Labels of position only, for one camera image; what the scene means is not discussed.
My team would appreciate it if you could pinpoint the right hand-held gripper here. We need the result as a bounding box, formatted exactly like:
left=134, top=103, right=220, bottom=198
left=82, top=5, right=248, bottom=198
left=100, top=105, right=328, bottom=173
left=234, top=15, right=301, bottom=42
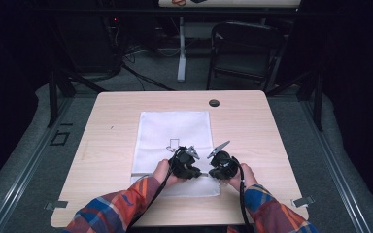
left=206, top=140, right=241, bottom=181

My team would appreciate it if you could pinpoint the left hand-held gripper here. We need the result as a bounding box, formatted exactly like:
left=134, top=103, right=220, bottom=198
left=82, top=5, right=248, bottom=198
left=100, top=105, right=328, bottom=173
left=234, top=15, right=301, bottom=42
left=169, top=145, right=204, bottom=181

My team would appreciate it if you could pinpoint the white mesh bag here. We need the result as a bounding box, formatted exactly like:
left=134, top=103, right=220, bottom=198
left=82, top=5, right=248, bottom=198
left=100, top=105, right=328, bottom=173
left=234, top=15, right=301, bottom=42
left=130, top=111, right=221, bottom=198

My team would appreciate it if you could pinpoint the person's right hand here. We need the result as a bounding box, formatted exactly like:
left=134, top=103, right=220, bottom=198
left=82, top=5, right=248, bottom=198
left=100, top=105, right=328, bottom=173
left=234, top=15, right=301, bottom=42
left=226, top=162, right=259, bottom=193

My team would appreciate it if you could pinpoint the person's left hand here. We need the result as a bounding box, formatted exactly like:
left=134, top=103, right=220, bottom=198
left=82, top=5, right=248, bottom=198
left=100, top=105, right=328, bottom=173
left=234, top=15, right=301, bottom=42
left=152, top=158, right=183, bottom=189

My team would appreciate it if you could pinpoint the grey metal table clip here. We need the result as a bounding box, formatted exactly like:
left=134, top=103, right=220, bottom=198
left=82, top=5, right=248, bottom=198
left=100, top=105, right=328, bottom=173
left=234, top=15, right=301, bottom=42
left=291, top=195, right=316, bottom=209

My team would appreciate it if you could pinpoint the white table leg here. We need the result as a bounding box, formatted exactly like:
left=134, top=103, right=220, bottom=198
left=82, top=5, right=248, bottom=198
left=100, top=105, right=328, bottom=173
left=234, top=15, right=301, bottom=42
left=176, top=16, right=188, bottom=83

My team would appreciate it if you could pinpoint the black folding chair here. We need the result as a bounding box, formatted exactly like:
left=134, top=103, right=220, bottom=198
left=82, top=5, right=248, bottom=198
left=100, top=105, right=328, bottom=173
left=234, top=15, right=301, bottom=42
left=206, top=20, right=287, bottom=93

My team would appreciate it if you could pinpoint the black metal stand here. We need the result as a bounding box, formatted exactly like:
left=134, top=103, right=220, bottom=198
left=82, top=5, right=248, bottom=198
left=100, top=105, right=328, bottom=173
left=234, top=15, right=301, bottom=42
left=46, top=62, right=109, bottom=128
left=265, top=67, right=325, bottom=132

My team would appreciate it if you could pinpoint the right hand-held gripper black cable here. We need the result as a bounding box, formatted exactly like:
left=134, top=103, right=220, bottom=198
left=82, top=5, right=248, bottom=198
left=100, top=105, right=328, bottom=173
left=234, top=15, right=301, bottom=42
left=231, top=155, right=255, bottom=233

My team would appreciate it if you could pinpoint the hand-held gripper black cable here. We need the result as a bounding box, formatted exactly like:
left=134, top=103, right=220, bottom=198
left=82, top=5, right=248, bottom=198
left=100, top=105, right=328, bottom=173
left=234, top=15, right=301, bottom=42
left=125, top=146, right=187, bottom=232
left=231, top=155, right=255, bottom=233

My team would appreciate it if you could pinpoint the left hand-held gripper black cable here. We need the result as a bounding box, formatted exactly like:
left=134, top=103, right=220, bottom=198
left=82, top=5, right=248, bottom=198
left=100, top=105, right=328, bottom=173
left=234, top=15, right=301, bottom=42
left=125, top=146, right=187, bottom=232

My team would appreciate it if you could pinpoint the black floor cable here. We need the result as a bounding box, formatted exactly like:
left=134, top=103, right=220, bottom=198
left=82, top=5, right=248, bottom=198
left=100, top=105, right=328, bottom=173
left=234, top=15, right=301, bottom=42
left=120, top=61, right=177, bottom=92

